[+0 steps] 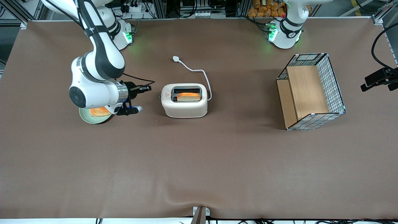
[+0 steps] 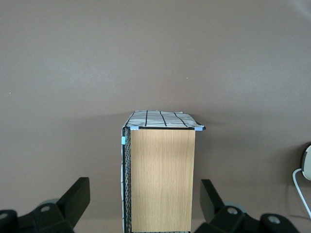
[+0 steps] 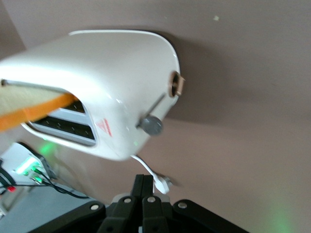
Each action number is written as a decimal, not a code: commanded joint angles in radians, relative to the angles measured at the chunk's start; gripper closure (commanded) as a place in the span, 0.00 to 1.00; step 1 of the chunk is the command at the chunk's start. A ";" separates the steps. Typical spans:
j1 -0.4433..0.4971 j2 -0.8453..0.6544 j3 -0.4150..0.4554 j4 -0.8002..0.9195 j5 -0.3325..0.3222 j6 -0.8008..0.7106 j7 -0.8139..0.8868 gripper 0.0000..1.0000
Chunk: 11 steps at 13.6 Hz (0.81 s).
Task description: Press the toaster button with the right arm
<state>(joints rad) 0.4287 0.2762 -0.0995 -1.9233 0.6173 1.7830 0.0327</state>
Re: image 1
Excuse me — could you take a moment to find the triangular golden pastry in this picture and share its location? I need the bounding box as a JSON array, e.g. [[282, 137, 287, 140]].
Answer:
[[90, 107, 111, 117]]

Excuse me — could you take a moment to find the bag of orange bread rolls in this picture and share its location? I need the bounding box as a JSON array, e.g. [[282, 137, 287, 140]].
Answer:
[[248, 0, 286, 18]]

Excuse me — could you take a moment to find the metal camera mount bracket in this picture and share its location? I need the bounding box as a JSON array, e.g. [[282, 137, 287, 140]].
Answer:
[[191, 206, 211, 224]]

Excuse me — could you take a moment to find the light wooden shelf box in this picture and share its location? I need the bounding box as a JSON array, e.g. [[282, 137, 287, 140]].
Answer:
[[276, 65, 331, 129]]

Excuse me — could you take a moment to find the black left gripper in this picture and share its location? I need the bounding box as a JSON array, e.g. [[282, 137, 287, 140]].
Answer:
[[361, 67, 398, 92]]

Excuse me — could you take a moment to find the aluminium frame post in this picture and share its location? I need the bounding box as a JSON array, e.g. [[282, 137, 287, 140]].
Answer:
[[152, 0, 167, 18], [237, 0, 251, 17]]

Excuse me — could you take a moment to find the toast slice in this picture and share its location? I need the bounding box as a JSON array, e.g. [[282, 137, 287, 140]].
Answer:
[[177, 92, 201, 102]]

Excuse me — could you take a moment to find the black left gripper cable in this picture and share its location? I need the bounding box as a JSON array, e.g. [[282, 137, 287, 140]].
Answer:
[[371, 22, 398, 72]]

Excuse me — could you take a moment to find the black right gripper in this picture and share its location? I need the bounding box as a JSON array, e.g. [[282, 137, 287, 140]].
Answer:
[[125, 82, 152, 101]]

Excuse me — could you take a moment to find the pale green round plate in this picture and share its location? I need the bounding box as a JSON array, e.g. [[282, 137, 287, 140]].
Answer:
[[79, 107, 113, 124]]

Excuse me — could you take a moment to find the white toaster power cable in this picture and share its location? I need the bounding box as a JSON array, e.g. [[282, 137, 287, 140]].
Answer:
[[172, 56, 213, 101]]

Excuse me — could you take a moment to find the silver aluminium frame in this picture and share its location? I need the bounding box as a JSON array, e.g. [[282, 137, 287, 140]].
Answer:
[[0, 0, 42, 29], [372, 0, 398, 25]]

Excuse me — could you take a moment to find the wire basket checked liner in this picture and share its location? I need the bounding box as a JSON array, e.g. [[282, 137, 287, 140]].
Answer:
[[276, 53, 346, 131]]

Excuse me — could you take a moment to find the white two-slot toaster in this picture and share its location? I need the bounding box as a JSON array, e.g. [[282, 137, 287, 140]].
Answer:
[[155, 83, 208, 118]]

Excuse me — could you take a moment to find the white power strip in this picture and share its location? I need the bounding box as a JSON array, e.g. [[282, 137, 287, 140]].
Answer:
[[122, 0, 150, 14]]

